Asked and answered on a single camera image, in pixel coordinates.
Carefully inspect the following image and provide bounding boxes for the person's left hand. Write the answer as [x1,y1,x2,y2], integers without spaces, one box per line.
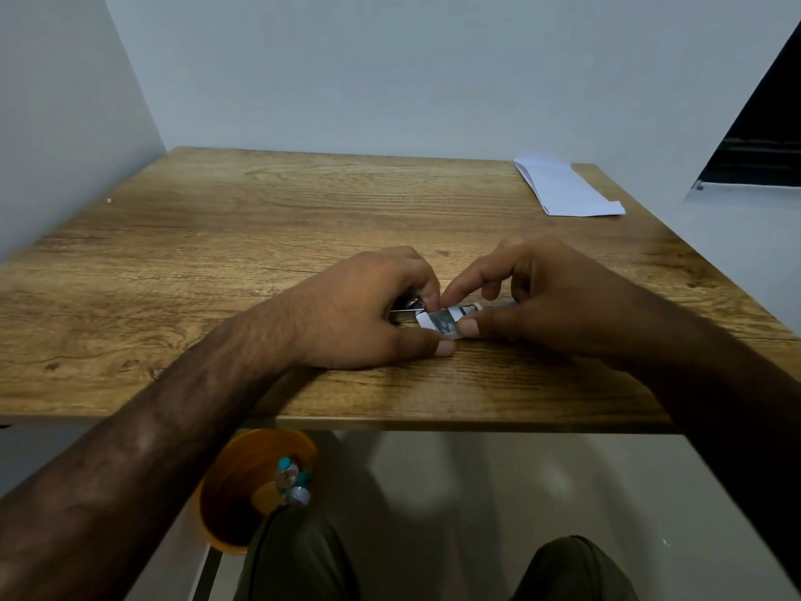
[262,245,456,371]

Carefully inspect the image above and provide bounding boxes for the yellow and silver stapler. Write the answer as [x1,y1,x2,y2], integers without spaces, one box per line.
[387,295,430,327]

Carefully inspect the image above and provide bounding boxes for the person's right leg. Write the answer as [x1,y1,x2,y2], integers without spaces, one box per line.
[510,534,639,601]

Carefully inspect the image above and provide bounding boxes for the black window frame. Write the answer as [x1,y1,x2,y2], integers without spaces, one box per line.
[691,21,801,192]

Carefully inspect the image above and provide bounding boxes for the black table leg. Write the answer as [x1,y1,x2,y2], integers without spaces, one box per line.
[194,547,225,601]

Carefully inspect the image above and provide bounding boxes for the white papers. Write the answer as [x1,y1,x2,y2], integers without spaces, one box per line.
[514,155,627,218]

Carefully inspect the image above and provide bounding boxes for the person's left forearm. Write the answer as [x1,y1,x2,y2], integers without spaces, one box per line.
[0,293,314,601]

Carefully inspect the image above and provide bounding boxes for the person's right hand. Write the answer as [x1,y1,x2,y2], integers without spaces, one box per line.
[440,235,677,370]

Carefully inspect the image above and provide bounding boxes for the person's right forearm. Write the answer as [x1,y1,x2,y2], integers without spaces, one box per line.
[616,293,801,589]

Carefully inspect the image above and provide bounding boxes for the white staples box tray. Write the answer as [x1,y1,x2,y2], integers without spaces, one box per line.
[416,306,484,340]

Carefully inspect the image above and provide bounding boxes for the orange waste bin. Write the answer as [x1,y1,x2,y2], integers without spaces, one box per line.
[197,428,319,555]

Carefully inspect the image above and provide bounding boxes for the person's leg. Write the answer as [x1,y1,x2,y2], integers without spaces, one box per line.
[231,503,361,601]
[510,534,639,601]

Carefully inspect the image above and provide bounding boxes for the person's left leg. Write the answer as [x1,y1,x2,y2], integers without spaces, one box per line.
[231,503,361,601]

